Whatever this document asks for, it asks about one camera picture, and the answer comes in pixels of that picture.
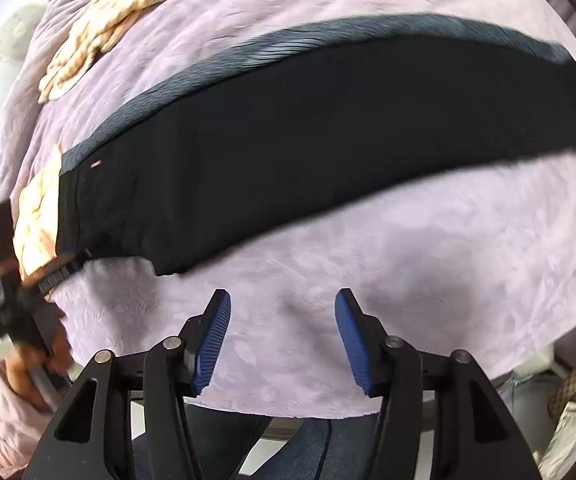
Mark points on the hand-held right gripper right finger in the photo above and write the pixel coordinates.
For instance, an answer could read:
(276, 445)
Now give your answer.
(353, 340)

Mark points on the person's right leg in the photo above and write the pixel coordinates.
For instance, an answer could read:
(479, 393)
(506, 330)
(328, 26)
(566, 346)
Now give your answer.
(318, 450)

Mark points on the person's left forearm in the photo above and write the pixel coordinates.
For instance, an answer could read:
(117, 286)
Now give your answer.
(7, 430)

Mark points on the white round object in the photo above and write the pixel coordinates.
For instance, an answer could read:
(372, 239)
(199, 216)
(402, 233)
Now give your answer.
(17, 30)

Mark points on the black pants with patterned trim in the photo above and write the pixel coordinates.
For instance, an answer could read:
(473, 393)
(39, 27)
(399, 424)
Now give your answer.
(318, 125)

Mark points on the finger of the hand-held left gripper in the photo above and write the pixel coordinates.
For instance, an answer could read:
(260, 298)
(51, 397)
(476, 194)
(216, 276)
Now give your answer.
(62, 272)
(3, 245)

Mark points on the lavender plush blanket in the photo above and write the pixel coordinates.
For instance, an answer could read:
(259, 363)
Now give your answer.
(418, 285)

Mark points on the peach striped garment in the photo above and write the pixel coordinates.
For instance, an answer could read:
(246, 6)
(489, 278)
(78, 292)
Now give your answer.
(117, 5)

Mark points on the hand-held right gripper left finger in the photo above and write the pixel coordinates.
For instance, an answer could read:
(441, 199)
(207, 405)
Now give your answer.
(210, 340)

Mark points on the plain peach garment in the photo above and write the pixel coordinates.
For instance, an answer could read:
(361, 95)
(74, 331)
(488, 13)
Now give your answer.
(37, 210)

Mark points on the person's left hand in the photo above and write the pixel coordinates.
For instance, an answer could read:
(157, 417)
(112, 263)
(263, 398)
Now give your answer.
(25, 372)

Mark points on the white padded jacket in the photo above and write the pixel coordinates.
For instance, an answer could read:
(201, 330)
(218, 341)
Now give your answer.
(568, 435)

